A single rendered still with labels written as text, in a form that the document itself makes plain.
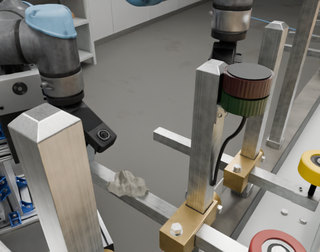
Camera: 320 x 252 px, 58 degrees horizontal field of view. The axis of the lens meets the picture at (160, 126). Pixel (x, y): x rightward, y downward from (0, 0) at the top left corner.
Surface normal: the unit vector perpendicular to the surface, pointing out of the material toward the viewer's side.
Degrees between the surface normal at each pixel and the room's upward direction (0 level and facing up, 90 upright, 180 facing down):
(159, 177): 0
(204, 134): 90
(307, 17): 90
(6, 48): 88
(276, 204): 0
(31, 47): 85
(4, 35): 56
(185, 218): 0
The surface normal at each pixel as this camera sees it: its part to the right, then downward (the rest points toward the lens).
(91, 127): 0.37, -0.55
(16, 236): 0.00, -0.84
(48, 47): 0.09, 0.54
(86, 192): 0.80, 0.33
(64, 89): 0.36, 0.51
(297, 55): -0.60, 0.44
